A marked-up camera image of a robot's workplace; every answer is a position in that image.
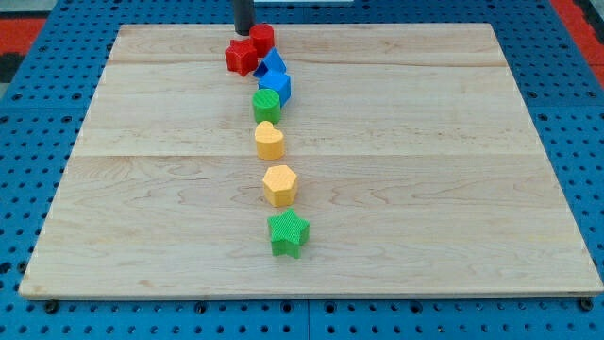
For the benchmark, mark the yellow heart block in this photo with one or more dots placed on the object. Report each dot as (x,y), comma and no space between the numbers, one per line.
(270,141)

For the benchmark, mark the green cylinder block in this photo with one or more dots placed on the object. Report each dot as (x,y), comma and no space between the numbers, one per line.
(266,106)

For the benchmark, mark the green star block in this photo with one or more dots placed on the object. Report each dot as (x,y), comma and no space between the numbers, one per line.
(288,233)

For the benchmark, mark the blue cube block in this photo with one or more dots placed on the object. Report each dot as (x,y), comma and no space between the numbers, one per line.
(278,82)

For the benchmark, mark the yellow hexagon block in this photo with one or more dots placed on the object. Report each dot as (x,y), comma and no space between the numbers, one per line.
(280,185)

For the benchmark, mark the red star block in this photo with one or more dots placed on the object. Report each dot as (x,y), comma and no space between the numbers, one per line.
(241,57)

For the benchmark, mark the blue triangle block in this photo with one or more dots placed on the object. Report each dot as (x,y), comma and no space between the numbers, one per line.
(272,61)

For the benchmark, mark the red cylinder block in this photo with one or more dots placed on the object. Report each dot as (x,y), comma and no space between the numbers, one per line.
(263,38)

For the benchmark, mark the wooden board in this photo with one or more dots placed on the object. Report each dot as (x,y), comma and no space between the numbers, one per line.
(417,162)

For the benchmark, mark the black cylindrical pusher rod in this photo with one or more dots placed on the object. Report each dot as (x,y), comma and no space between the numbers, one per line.
(244,16)

